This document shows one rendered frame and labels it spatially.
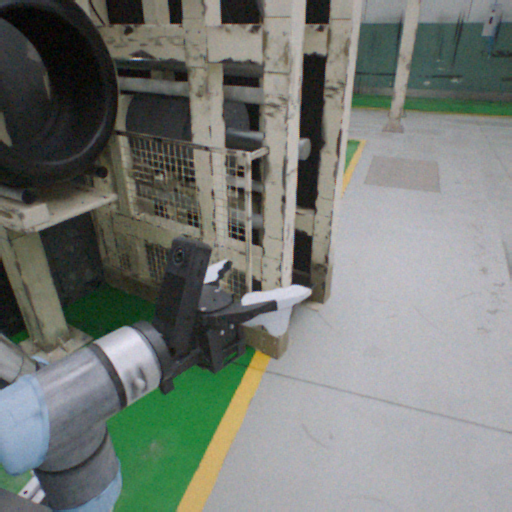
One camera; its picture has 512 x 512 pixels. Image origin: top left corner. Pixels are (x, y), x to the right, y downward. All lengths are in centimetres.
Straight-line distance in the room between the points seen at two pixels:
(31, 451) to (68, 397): 5
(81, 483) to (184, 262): 24
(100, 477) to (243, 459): 116
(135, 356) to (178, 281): 9
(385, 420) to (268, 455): 49
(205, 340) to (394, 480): 126
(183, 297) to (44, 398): 16
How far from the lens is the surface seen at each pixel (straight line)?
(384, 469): 167
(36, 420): 41
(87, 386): 42
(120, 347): 43
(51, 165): 144
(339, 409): 179
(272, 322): 50
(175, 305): 45
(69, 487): 49
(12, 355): 53
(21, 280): 196
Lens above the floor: 136
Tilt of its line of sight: 30 degrees down
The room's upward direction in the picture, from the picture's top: straight up
